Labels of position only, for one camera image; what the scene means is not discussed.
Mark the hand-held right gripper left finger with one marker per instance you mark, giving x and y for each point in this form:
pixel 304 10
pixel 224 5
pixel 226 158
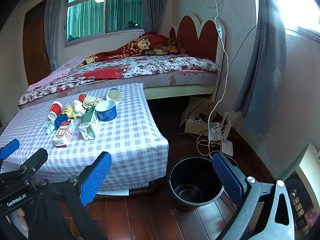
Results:
pixel 96 177

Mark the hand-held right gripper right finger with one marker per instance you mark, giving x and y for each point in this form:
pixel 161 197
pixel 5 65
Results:
pixel 226 177

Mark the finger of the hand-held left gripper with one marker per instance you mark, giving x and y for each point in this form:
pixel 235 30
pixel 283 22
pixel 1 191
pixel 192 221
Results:
pixel 10 148
pixel 35 158

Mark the light blue cloth wad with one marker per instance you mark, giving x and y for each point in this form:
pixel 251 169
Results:
pixel 50 128

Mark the red white drink carton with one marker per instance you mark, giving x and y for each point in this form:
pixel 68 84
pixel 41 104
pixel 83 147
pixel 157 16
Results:
pixel 62 135

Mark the black plastic bucket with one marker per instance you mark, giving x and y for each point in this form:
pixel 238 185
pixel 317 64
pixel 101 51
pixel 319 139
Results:
pixel 190 195

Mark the dark blue cloth wad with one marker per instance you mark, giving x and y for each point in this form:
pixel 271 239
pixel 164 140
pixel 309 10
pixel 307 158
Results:
pixel 60 121

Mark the green white drink carton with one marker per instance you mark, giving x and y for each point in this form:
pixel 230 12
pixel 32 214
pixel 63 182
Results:
pixel 87 125

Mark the red paper cup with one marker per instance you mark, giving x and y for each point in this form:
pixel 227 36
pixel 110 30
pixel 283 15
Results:
pixel 56 108

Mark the clear plastic bag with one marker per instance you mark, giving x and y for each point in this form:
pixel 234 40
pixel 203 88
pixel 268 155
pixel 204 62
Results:
pixel 65 105

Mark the blue paper bowl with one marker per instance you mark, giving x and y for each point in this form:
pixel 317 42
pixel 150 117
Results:
pixel 107 115

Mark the white tissue wad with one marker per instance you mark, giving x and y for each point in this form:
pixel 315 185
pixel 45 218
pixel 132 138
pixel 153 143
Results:
pixel 78 107

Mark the beige cloth wad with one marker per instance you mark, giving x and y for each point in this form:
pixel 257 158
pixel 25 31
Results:
pixel 91 102

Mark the person's left hand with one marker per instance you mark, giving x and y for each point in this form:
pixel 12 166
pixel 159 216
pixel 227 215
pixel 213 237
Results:
pixel 20 220

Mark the white grid sheet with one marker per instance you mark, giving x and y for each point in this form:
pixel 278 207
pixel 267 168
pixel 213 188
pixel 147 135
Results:
pixel 112 192

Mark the white router with antennas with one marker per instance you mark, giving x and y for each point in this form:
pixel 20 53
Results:
pixel 227 148

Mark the checkered cloth table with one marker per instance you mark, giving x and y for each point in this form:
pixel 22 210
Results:
pixel 125 140

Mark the white modem box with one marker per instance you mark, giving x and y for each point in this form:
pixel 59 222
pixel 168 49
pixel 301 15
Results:
pixel 215 131

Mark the open cardboard box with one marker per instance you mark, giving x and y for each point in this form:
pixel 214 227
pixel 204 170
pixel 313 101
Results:
pixel 193 127

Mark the black button panel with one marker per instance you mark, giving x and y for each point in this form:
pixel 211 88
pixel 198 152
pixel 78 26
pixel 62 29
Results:
pixel 302 205

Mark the white desk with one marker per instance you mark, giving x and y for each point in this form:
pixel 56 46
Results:
pixel 310 165

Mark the pink bed sheet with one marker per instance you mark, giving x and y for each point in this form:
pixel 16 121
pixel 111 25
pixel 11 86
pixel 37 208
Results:
pixel 62 70

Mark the brown wooden door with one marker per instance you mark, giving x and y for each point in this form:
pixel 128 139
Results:
pixel 35 50

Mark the grey floral mattress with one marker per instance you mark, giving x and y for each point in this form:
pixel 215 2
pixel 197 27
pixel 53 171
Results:
pixel 180 78

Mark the blue grey patterned curtain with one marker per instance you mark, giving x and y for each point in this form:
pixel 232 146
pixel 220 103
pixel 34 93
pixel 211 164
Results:
pixel 262 67

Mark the bed with floral sheet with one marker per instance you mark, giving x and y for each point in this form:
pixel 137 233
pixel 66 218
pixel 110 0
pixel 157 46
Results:
pixel 140 65

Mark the grey window curtain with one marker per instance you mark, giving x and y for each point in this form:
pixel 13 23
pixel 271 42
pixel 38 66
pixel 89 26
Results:
pixel 155 5
pixel 53 30

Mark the red printed blanket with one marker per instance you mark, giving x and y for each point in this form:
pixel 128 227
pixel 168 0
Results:
pixel 140 42

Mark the white framed window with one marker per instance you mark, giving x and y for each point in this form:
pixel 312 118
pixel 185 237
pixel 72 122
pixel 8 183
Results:
pixel 85 17

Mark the white red bed frame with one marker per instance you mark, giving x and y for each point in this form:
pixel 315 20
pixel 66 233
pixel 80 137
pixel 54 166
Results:
pixel 197 37

